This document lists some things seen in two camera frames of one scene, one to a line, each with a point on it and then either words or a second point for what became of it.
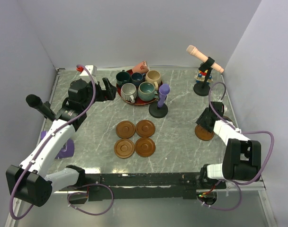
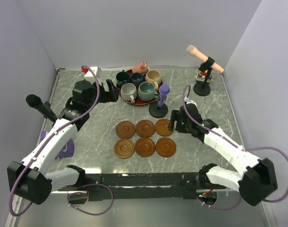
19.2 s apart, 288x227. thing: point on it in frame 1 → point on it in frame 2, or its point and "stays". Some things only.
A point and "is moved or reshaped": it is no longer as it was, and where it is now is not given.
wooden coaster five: [227, 118] → [166, 147]
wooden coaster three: [145, 128] stays
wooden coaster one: [125, 129] stays
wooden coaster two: [124, 148] stays
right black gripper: [201, 120] → [176, 115]
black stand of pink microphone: [203, 89] stays
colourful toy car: [200, 78] stays
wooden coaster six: [145, 147] stays
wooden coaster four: [202, 134] is moved or reshaped
